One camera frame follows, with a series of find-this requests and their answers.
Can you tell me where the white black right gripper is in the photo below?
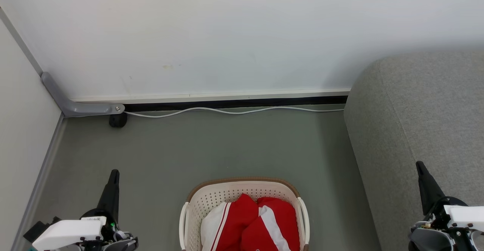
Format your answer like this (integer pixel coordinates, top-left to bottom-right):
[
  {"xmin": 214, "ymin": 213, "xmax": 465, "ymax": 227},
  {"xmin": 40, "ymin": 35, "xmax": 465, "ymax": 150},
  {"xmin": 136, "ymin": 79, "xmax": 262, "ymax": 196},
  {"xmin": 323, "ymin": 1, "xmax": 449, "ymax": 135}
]
[{"xmin": 416, "ymin": 161, "xmax": 484, "ymax": 230}]

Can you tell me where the black caster wheel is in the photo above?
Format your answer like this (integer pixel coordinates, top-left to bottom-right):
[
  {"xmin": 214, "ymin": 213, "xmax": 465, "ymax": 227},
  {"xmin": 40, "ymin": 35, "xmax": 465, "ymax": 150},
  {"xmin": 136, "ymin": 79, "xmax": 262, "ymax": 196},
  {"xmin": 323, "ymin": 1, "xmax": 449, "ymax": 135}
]
[{"xmin": 109, "ymin": 113, "xmax": 128, "ymax": 128}]

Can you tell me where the grey fabric sofa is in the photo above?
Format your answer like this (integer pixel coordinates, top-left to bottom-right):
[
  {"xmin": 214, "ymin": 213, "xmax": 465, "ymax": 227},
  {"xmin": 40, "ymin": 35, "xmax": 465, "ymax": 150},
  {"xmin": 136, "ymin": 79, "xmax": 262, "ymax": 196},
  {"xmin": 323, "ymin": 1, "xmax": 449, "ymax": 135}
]
[{"xmin": 343, "ymin": 51, "xmax": 484, "ymax": 251}]

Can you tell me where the grey aluminium corner post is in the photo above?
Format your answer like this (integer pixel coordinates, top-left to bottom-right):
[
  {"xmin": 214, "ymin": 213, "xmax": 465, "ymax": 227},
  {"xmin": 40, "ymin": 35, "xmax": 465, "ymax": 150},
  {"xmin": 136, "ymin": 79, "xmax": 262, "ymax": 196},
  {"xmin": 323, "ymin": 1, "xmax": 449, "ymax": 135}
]
[{"xmin": 0, "ymin": 7, "xmax": 44, "ymax": 76}]

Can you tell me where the white power cable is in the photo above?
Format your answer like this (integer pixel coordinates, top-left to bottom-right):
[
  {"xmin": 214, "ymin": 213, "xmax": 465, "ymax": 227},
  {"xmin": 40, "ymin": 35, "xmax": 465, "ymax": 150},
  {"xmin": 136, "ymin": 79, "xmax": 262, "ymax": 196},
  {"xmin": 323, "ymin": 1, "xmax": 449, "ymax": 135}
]
[{"xmin": 125, "ymin": 107, "xmax": 345, "ymax": 118}]

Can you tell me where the white baseboard strip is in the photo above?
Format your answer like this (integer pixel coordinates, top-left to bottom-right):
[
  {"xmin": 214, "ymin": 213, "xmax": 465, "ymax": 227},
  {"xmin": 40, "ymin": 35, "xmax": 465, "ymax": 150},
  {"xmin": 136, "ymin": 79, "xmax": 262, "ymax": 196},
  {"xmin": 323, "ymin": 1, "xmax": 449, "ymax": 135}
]
[{"xmin": 70, "ymin": 88, "xmax": 351, "ymax": 104}]

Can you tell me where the grey aluminium floor rail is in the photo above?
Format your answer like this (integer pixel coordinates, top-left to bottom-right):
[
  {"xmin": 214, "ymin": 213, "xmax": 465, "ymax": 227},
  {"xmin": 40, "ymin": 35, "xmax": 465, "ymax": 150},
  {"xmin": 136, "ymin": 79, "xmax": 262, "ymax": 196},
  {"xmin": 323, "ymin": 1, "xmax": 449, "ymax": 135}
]
[{"xmin": 11, "ymin": 113, "xmax": 67, "ymax": 251}]

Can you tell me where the white perforated basket brown rim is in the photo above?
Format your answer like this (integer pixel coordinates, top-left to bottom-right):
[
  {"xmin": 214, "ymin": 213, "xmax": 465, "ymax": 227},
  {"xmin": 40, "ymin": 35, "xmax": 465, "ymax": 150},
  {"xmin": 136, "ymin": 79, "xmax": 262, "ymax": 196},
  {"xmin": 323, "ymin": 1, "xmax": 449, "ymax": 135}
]
[{"xmin": 179, "ymin": 177, "xmax": 310, "ymax": 251}]

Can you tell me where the grey metal angled bracket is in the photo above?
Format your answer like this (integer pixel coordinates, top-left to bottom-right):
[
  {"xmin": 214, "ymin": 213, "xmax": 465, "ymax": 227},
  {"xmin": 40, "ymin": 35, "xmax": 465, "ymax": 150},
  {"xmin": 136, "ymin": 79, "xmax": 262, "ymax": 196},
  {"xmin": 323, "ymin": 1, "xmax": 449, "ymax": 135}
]
[{"xmin": 41, "ymin": 72, "xmax": 125, "ymax": 117}]

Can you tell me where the red and white garment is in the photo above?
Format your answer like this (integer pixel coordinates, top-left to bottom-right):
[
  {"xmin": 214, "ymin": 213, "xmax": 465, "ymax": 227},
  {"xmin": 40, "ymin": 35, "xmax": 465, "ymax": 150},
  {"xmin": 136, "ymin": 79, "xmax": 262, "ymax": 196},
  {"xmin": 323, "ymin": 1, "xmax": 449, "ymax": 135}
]
[{"xmin": 200, "ymin": 194, "xmax": 300, "ymax": 251}]

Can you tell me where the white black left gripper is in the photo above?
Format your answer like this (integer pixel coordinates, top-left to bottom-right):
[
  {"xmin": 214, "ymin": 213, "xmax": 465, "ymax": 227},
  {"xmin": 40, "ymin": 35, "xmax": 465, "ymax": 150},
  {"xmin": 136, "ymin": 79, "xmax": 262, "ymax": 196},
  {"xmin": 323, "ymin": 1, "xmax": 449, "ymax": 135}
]
[{"xmin": 32, "ymin": 169, "xmax": 120, "ymax": 251}]

